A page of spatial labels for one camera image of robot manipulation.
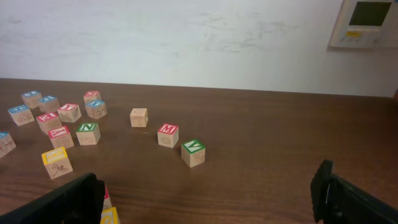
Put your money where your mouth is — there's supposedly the red Q block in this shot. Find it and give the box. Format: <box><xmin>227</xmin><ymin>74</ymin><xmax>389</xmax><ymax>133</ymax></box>
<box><xmin>83</xmin><ymin>91</ymin><xmax>101</xmax><ymax>103</ymax></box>

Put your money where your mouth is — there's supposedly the red y block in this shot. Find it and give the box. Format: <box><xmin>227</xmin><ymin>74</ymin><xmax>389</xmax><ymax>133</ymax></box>
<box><xmin>57</xmin><ymin>103</ymin><xmax>81</xmax><ymax>123</ymax></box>
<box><xmin>48</xmin><ymin>126</ymin><xmax>75</xmax><ymax>149</ymax></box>

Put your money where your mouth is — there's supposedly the yellow block centre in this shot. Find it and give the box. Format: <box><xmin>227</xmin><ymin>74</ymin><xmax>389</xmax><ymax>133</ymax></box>
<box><xmin>41</xmin><ymin>147</ymin><xmax>73</xmax><ymax>179</ymax></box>

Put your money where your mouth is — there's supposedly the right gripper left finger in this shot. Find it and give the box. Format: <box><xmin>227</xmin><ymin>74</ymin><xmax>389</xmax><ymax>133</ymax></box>
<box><xmin>1</xmin><ymin>173</ymin><xmax>105</xmax><ymax>224</ymax></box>

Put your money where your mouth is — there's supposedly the red M block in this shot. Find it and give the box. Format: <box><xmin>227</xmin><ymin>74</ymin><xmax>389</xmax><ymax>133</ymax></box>
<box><xmin>157</xmin><ymin>123</ymin><xmax>179</xmax><ymax>148</ymax></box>

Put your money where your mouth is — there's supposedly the blue L block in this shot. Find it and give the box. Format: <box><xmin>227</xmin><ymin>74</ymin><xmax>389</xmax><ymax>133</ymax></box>
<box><xmin>21</xmin><ymin>90</ymin><xmax>42</xmax><ymax>109</ymax></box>

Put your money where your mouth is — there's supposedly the blue X block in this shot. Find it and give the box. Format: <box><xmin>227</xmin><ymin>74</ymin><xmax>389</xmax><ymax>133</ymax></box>
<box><xmin>85</xmin><ymin>100</ymin><xmax>107</xmax><ymax>119</ymax></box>

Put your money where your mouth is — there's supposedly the yellow block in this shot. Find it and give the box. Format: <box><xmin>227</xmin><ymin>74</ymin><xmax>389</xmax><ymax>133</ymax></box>
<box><xmin>100</xmin><ymin>207</ymin><xmax>120</xmax><ymax>224</ymax></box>
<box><xmin>41</xmin><ymin>147</ymin><xmax>73</xmax><ymax>179</ymax></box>

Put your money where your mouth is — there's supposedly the yellow block lower right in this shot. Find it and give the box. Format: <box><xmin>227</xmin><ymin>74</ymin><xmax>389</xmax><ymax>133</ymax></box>
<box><xmin>100</xmin><ymin>207</ymin><xmax>120</xmax><ymax>224</ymax></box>

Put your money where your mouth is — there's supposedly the red 3 block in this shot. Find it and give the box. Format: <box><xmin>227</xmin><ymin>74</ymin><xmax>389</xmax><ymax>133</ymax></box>
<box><xmin>103</xmin><ymin>187</ymin><xmax>112</xmax><ymax>210</ymax></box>

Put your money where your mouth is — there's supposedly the red Y block lower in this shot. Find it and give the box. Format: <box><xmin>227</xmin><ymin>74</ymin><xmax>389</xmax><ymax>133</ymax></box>
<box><xmin>48</xmin><ymin>126</ymin><xmax>75</xmax><ymax>149</ymax></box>

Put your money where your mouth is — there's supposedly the red E block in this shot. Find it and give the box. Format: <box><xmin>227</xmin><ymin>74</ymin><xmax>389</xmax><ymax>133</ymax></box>
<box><xmin>36</xmin><ymin>113</ymin><xmax>62</xmax><ymax>134</ymax></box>

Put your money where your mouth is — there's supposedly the blue H block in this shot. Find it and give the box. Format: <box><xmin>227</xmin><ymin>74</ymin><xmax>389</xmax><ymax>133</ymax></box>
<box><xmin>8</xmin><ymin>105</ymin><xmax>35</xmax><ymax>126</ymax></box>

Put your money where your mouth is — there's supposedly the blue D block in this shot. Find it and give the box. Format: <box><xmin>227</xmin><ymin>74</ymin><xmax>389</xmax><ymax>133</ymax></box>
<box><xmin>38</xmin><ymin>95</ymin><xmax>60</xmax><ymax>113</ymax></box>

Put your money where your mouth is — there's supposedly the green V block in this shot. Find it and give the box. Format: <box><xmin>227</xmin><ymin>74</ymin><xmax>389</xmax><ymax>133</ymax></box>
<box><xmin>181</xmin><ymin>139</ymin><xmax>205</xmax><ymax>167</ymax></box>

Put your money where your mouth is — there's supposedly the beige wall thermostat panel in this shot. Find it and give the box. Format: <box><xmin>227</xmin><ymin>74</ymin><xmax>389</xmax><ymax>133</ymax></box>
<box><xmin>329</xmin><ymin>0</ymin><xmax>397</xmax><ymax>49</ymax></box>

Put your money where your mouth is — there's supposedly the red Y block upper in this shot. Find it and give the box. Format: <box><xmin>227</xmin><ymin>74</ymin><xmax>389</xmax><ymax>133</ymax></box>
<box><xmin>57</xmin><ymin>103</ymin><xmax>81</xmax><ymax>123</ymax></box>

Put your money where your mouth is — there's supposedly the green N block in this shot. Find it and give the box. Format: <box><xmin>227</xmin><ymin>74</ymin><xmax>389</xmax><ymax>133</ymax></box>
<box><xmin>76</xmin><ymin>123</ymin><xmax>101</xmax><ymax>146</ymax></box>

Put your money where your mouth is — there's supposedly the plain wooden block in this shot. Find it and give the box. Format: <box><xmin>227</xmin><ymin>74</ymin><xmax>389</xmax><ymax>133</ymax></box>
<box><xmin>130</xmin><ymin>108</ymin><xmax>148</xmax><ymax>128</ymax></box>

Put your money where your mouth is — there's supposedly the blue T block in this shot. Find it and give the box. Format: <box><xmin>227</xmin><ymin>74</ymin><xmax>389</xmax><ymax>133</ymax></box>
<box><xmin>0</xmin><ymin>132</ymin><xmax>16</xmax><ymax>158</ymax></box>

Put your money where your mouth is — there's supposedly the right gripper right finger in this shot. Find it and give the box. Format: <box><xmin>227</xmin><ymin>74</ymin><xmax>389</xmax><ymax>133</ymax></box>
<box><xmin>310</xmin><ymin>159</ymin><xmax>397</xmax><ymax>224</ymax></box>

